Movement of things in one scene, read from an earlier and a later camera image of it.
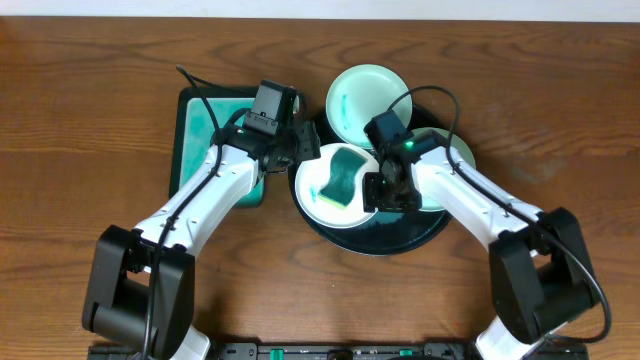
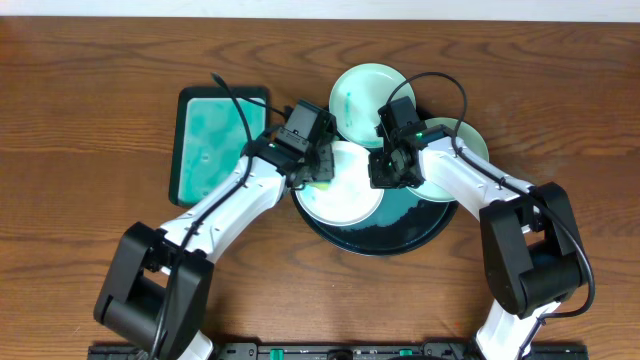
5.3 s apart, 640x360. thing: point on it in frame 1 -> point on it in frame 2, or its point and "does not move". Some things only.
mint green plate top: (359, 93) does not move
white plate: (314, 176) does not move
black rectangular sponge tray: (193, 130) does not move
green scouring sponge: (340, 188) -> (324, 185)
